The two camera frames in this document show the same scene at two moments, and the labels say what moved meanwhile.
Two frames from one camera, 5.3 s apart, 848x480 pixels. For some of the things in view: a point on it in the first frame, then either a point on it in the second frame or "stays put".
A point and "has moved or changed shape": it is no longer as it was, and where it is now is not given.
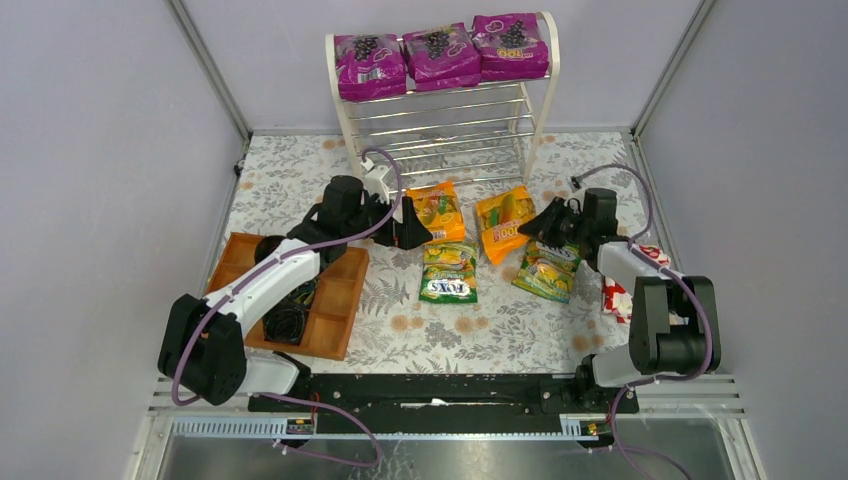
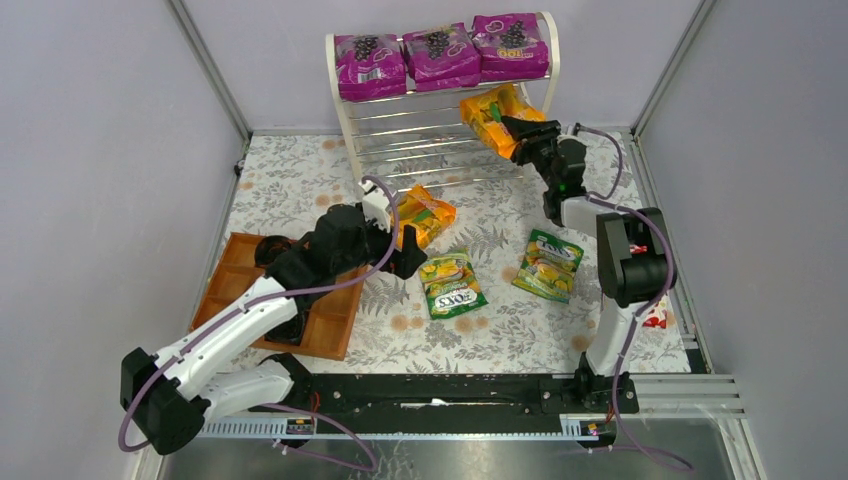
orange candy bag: x=500 y=217 to x=483 y=113
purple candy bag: x=370 y=66 stays put
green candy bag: x=450 y=272 has moved or changed shape
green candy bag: x=549 y=271 stays put
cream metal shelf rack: x=444 y=135 stays put
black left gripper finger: x=412 y=231 to x=407 y=259
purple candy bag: x=510 y=46 stays put
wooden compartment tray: x=330 y=316 stays put
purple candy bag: x=442 y=58 stays put
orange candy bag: x=439 y=207 has moved or changed shape
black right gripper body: x=553 y=220 to x=534 y=145
